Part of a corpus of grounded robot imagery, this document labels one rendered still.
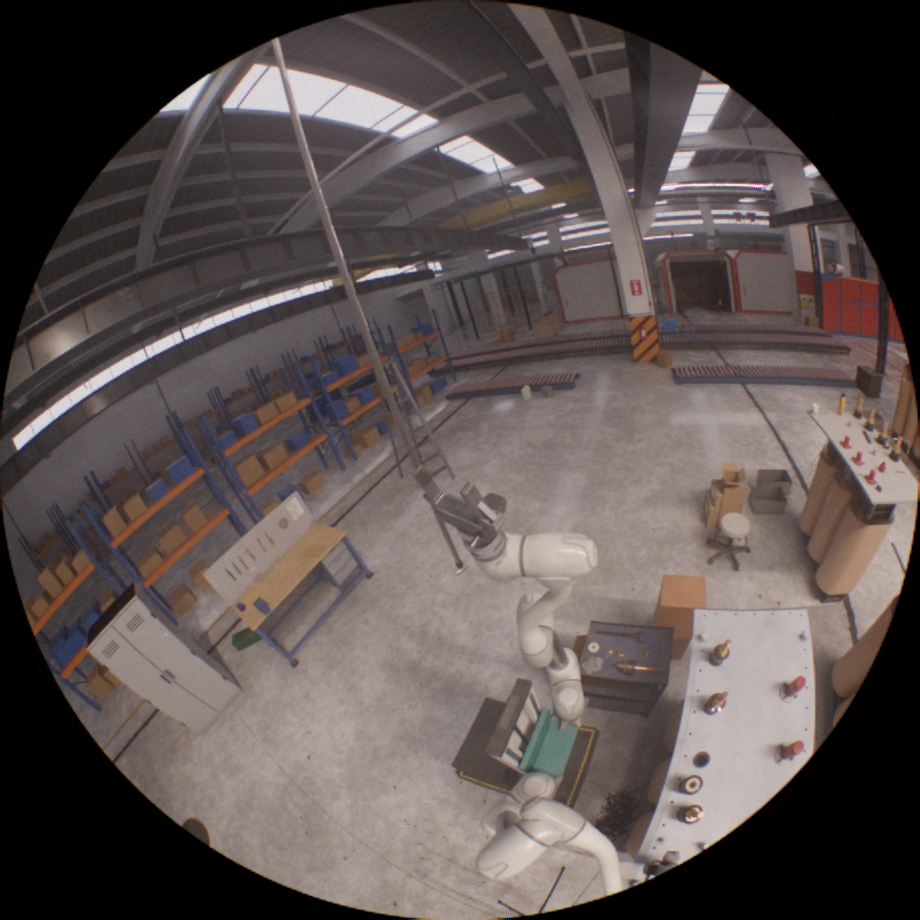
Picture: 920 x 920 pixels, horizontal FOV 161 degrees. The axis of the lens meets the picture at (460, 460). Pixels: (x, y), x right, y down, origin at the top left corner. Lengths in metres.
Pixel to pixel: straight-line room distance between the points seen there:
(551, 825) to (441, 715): 2.47
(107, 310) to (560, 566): 5.42
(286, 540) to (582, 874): 4.97
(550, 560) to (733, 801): 1.54
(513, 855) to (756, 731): 1.24
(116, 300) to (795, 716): 7.07
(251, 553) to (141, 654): 2.06
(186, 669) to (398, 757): 2.65
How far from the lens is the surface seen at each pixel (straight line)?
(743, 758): 1.88
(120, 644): 4.41
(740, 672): 1.98
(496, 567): 0.76
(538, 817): 1.10
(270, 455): 7.91
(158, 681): 4.67
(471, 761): 2.34
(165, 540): 7.44
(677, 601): 2.64
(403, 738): 3.49
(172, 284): 5.53
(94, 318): 5.34
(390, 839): 3.45
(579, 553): 0.72
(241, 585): 4.72
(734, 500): 4.35
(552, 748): 1.93
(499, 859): 1.12
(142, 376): 11.10
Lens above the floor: 3.08
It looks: 27 degrees down
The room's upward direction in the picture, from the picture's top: 19 degrees counter-clockwise
